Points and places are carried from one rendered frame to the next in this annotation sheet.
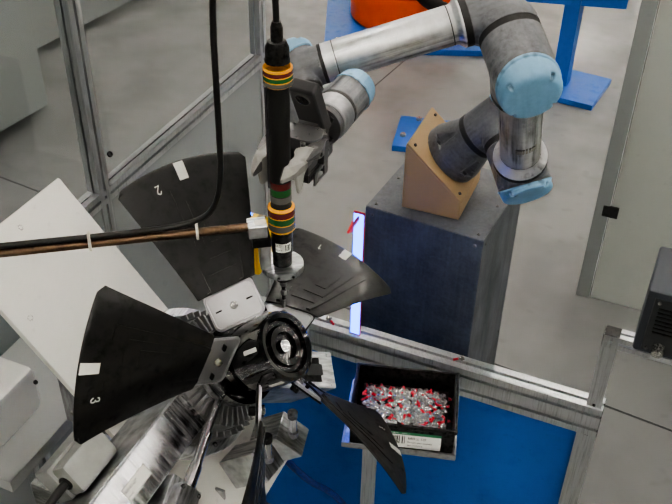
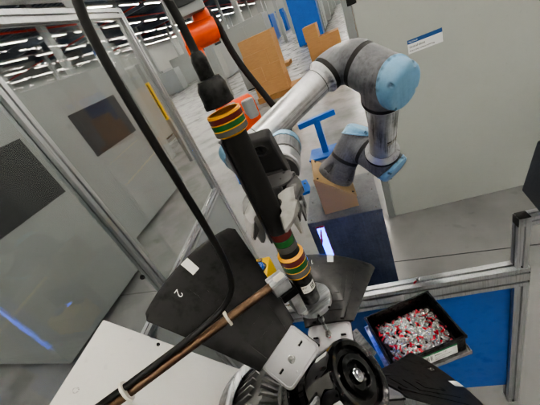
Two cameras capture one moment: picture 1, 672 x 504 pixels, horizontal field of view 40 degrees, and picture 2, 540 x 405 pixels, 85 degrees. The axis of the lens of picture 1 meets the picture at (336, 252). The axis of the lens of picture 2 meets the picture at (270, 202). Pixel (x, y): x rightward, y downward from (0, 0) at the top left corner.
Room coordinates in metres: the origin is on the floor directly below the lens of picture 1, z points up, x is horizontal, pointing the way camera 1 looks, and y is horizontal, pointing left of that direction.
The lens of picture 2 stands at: (0.83, 0.11, 1.73)
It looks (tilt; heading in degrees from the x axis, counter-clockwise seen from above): 29 degrees down; 356
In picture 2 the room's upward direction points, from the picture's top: 25 degrees counter-clockwise
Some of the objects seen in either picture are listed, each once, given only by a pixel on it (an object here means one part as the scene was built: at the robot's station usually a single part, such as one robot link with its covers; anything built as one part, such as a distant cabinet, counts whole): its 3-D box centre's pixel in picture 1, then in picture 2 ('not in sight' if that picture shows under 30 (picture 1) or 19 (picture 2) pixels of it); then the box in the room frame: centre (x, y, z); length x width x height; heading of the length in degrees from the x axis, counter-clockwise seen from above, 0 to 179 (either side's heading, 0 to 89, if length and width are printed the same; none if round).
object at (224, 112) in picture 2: (277, 75); (228, 121); (1.20, 0.09, 1.65); 0.04 x 0.04 x 0.03
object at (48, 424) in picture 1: (21, 403); not in sight; (1.31, 0.64, 0.84); 0.36 x 0.24 x 0.03; 157
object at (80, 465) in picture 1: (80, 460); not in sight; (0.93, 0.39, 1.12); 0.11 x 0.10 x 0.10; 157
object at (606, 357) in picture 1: (603, 367); (520, 241); (1.33, -0.54, 0.96); 0.03 x 0.03 x 0.20; 67
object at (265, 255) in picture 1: (276, 245); (300, 287); (1.20, 0.10, 1.35); 0.09 x 0.07 x 0.10; 102
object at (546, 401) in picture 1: (398, 356); (377, 296); (1.50, -0.14, 0.82); 0.90 x 0.04 x 0.08; 67
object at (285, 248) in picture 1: (280, 163); (272, 214); (1.20, 0.09, 1.50); 0.04 x 0.04 x 0.46
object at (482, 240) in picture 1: (431, 341); (365, 272); (1.89, -0.27, 0.50); 0.30 x 0.30 x 1.00; 63
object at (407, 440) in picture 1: (404, 407); (412, 332); (1.32, -0.15, 0.84); 0.22 x 0.17 x 0.07; 83
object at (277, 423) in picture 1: (278, 437); not in sight; (1.17, 0.10, 0.91); 0.12 x 0.08 x 0.12; 67
